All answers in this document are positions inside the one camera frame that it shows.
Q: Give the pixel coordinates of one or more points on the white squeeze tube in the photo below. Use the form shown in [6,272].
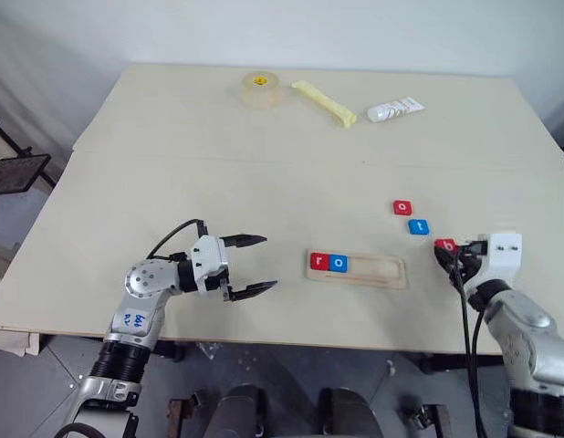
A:
[395,109]

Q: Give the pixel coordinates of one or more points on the red letter b block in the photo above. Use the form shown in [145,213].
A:
[446,246]

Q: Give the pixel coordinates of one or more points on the brown metal bracket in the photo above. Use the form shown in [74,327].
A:
[181,415]
[428,420]

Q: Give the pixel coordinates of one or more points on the black table caster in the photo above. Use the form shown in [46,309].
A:
[170,350]

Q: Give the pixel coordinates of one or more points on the dark rounded shape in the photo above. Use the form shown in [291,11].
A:
[238,413]

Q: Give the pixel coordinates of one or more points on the red letter r block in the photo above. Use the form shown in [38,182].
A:
[319,261]

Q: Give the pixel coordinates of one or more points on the blue letter o block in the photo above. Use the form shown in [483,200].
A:
[338,263]

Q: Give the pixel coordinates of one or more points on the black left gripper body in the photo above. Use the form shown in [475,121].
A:
[225,288]

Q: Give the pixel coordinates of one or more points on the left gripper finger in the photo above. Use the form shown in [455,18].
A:
[254,290]
[245,240]

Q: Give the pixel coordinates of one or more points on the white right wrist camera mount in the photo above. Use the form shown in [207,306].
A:
[503,255]

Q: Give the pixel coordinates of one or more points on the wooden letter tray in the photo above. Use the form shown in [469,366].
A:
[356,269]

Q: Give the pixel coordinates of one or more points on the blue letter t block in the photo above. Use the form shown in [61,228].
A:
[418,226]

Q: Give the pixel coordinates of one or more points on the red letter o block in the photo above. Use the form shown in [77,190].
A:
[402,207]

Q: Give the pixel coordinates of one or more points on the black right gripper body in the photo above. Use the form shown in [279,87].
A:
[471,260]

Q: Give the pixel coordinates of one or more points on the black stand with plate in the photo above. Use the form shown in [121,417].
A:
[17,171]

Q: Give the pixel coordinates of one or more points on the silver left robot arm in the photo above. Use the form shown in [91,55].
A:
[138,315]

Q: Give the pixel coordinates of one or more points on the clear tape roll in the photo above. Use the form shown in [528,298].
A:
[260,90]

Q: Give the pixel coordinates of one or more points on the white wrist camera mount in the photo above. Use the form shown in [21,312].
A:
[209,262]
[503,255]

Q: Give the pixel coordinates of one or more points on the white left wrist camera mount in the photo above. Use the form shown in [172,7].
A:
[209,262]

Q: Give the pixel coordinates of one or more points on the yellow plastic stick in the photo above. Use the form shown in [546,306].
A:
[325,103]

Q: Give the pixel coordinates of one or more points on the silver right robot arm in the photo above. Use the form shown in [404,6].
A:
[524,337]

